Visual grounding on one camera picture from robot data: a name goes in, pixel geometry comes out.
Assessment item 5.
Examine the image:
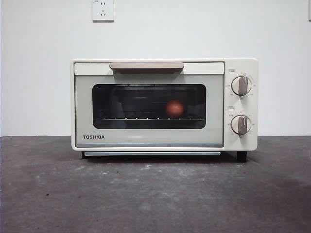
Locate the brown egg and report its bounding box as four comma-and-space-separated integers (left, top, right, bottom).
165, 100, 185, 119

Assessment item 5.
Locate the cream glass oven door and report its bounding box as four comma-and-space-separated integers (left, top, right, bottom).
74, 62, 225, 148

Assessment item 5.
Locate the silver oven crumb tray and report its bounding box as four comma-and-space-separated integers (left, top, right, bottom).
84, 151, 222, 157

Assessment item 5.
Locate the cream round oven knob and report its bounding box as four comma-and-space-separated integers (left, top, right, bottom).
230, 75, 253, 97
230, 115, 252, 136

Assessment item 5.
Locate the cream Toshiba toaster oven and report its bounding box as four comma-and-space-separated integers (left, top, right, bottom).
70, 57, 259, 163

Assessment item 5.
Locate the metal wire oven rack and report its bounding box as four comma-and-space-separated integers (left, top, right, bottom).
101, 117, 204, 122

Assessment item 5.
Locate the white wall socket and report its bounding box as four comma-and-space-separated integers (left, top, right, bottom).
92, 0, 115, 23

